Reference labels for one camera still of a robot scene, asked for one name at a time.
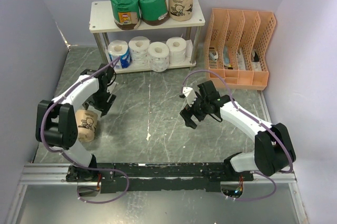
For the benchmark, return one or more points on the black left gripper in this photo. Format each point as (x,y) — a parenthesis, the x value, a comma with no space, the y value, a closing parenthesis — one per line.
(103,107)

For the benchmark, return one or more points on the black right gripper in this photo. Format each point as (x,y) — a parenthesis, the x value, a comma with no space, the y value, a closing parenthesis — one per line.
(187,112)

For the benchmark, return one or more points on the blue paper roll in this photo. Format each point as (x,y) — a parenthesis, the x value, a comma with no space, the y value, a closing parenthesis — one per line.
(119,49)

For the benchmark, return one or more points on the white floral roll front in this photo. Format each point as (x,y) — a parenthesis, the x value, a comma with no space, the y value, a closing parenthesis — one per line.
(139,50)

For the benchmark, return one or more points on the white unwrapped loose-end roll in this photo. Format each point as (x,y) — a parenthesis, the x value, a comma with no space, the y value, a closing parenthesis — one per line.
(179,49)

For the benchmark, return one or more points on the green torn roll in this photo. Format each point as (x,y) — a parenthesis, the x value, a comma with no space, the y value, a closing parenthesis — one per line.
(126,13)

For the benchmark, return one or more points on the green paper roll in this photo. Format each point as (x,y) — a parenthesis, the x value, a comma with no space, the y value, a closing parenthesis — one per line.
(154,12)

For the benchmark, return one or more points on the brown cartoon paper roll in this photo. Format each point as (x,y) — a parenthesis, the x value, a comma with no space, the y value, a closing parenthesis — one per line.
(180,10)

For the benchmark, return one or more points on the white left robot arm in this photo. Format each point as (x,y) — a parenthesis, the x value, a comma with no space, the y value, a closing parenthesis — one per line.
(56,126)

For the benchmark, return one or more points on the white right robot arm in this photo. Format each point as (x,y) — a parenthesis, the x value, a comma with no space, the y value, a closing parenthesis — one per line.
(273,149)

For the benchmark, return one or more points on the grey two-tier shelf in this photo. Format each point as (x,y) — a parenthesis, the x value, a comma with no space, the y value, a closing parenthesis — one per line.
(102,22)

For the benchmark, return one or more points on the orange plastic file organizer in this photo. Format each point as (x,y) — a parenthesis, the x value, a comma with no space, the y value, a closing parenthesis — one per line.
(235,46)

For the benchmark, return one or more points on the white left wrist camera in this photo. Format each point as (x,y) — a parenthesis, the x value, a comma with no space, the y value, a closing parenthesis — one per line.
(111,87)

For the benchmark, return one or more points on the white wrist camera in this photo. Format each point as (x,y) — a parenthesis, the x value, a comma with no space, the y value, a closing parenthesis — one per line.
(190,95)
(111,87)

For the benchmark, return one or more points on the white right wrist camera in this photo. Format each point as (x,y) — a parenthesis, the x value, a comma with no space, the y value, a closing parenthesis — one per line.
(190,95)

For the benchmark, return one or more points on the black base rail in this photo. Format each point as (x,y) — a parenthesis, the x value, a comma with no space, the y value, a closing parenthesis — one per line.
(206,176)

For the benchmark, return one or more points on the aluminium frame rail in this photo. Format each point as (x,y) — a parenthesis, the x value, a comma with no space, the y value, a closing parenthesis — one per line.
(55,174)

